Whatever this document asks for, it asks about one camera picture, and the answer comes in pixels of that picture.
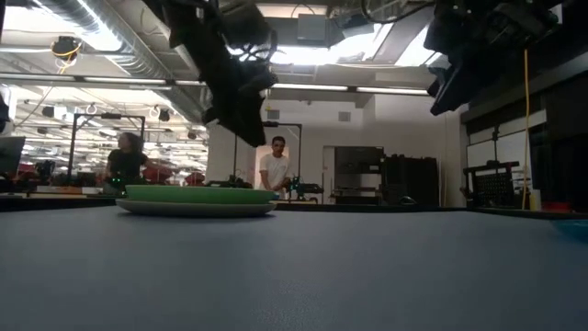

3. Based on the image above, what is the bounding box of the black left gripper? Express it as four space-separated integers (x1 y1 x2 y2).
155 0 279 148

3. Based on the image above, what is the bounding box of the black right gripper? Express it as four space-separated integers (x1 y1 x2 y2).
424 0 560 116

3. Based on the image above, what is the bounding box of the large green plastic plate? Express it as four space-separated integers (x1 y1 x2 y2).
123 184 280 206

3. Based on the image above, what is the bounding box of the small clear blue plate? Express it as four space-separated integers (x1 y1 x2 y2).
550 219 588 244

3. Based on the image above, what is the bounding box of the person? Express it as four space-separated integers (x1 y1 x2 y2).
103 131 155 194
258 135 293 194

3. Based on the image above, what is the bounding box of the ceiling strip light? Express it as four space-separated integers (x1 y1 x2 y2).
270 81 431 97
0 72 203 91

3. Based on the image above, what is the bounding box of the large grey plastic plate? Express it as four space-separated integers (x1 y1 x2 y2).
114 198 278 218

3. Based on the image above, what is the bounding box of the black cabinet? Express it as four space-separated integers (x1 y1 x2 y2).
379 154 441 208

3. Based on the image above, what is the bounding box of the black pegboard cart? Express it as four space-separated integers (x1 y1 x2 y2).
461 160 521 209

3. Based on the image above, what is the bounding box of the dark equipment rack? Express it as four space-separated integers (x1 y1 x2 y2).
333 145 385 206

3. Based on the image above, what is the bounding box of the grey ceiling box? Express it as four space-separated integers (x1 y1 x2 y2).
297 13 334 45

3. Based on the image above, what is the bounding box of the red box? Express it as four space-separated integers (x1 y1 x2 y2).
540 200 574 214

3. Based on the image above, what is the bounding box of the wooden workbench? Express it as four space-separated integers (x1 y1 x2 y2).
35 185 106 195

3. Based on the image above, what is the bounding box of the black computer monitor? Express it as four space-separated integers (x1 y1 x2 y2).
0 135 27 180

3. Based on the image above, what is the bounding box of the black gantry frame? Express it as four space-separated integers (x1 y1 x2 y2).
67 112 147 185
232 120 303 201

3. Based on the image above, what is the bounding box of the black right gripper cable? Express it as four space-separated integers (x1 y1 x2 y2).
360 0 435 25

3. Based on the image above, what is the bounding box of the yellow ceiling cable reel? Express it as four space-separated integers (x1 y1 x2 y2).
50 35 84 63

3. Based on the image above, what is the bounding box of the black aluminium table frame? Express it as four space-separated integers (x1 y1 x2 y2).
0 195 588 221

